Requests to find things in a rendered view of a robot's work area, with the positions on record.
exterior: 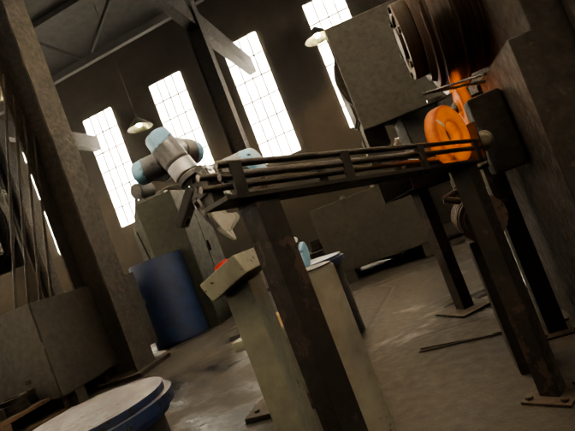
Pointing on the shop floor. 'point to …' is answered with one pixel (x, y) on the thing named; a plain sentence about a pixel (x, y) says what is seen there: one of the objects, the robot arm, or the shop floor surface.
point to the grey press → (384, 91)
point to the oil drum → (170, 298)
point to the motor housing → (490, 276)
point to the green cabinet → (205, 236)
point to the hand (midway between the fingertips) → (230, 237)
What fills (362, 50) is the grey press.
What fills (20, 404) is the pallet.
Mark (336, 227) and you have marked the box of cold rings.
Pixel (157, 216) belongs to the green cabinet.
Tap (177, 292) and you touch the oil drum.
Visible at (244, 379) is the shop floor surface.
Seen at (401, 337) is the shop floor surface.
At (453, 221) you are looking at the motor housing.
